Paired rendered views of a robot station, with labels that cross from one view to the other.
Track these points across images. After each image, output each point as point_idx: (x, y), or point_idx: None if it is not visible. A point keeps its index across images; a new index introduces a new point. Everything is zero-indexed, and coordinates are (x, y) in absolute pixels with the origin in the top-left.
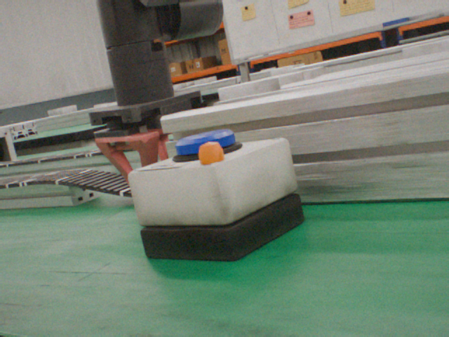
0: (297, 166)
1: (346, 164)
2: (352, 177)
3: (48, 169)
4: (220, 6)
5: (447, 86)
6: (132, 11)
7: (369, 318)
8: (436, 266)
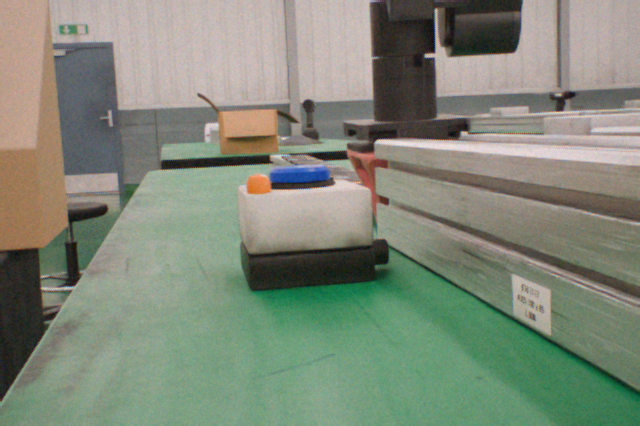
0: (423, 223)
1: (443, 234)
2: (445, 250)
3: None
4: (517, 22)
5: (490, 169)
6: (390, 23)
7: (152, 352)
8: (283, 342)
